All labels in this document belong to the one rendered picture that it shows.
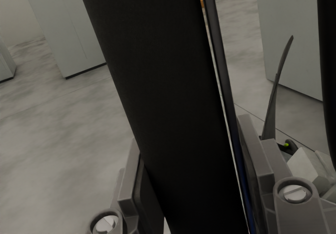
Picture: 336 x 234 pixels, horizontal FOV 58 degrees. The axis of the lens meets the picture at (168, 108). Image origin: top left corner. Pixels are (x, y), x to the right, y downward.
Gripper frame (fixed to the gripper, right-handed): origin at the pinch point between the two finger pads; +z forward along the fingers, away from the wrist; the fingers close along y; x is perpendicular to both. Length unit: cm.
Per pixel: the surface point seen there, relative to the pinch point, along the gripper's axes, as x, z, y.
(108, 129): -149, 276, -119
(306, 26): -77, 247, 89
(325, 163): -35, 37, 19
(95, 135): -149, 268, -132
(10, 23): -77, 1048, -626
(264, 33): -91, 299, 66
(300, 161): -34, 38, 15
